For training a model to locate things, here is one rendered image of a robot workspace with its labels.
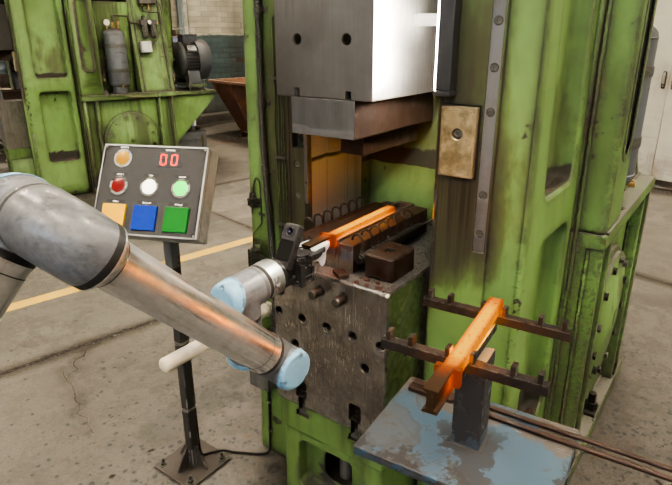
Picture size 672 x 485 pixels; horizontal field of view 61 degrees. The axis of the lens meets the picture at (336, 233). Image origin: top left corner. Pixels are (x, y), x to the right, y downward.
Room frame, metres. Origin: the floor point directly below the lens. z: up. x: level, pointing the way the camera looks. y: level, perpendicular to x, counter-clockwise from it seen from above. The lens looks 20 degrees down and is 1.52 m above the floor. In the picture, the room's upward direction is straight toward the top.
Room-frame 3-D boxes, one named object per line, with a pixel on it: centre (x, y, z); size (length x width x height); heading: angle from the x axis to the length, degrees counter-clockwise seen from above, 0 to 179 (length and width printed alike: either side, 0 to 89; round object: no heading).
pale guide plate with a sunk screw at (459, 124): (1.36, -0.30, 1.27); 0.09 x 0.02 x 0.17; 54
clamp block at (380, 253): (1.39, -0.14, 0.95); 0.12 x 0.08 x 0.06; 144
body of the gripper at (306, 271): (1.29, 0.11, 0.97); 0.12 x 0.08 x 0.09; 144
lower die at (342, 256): (1.61, -0.09, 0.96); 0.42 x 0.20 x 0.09; 144
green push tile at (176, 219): (1.56, 0.46, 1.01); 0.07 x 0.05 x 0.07; 79
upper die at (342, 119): (1.61, -0.09, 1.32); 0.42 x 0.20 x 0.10; 144
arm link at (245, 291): (1.16, 0.21, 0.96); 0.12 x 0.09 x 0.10; 144
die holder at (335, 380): (1.59, -0.14, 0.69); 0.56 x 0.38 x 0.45; 144
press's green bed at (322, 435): (1.59, -0.14, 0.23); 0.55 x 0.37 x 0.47; 144
